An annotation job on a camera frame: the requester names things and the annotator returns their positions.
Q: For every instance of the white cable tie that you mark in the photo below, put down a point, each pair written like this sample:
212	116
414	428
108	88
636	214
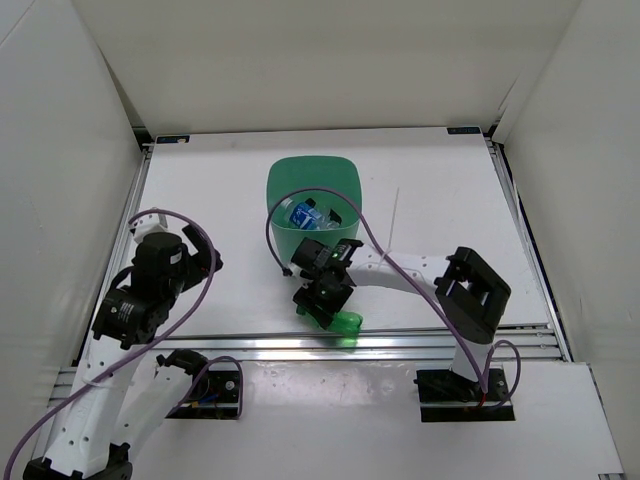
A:
391	230

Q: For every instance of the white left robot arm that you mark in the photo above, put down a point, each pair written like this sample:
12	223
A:
101	435

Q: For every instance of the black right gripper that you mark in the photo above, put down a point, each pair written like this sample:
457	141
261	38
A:
307	299

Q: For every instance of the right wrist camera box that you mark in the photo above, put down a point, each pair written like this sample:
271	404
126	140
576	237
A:
310	261

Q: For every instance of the green plastic soda bottle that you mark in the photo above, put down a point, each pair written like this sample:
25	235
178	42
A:
346	324

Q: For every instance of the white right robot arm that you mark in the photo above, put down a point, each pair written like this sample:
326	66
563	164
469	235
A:
462	288

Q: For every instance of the clear unlabelled plastic bottle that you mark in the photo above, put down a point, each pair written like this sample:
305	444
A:
330	219

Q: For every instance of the aluminium frame rail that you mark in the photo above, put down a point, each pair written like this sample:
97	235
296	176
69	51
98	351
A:
533	344

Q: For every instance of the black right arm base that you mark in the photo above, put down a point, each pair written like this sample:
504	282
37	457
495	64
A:
446	397

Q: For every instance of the green plastic bin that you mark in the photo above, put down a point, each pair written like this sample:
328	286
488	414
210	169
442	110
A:
332	182

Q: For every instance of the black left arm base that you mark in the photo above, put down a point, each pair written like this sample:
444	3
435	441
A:
216	386

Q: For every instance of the blue label bottle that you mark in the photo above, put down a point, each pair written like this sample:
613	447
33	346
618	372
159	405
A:
300	215

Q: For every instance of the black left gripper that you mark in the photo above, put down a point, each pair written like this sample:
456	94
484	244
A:
201	263

